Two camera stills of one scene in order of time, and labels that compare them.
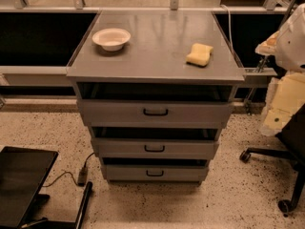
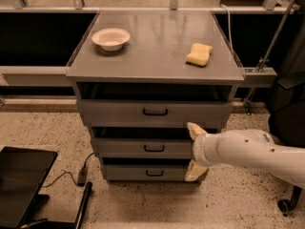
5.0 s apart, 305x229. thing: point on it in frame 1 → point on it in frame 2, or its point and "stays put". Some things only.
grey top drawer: (156, 113) stays put
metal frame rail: (36, 75) stays put
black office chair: (293, 134) → (286, 115)
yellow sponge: (199, 55) stays put
